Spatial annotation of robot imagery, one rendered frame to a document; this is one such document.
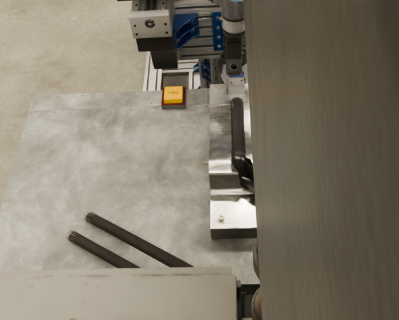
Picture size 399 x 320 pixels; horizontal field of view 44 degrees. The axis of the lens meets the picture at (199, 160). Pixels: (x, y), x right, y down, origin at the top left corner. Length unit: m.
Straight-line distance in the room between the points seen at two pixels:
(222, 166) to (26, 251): 0.59
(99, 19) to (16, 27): 0.55
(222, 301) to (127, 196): 0.92
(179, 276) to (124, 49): 2.61
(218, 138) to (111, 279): 0.89
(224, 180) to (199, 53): 0.75
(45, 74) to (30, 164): 1.55
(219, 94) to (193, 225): 0.42
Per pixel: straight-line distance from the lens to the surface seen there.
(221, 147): 1.39
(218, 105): 1.53
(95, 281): 0.62
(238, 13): 1.37
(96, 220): 1.41
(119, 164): 1.54
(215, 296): 0.59
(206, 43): 1.93
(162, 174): 1.49
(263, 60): 0.16
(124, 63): 3.05
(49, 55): 3.25
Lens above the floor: 2.02
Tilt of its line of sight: 54 degrees down
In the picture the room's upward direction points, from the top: 7 degrees counter-clockwise
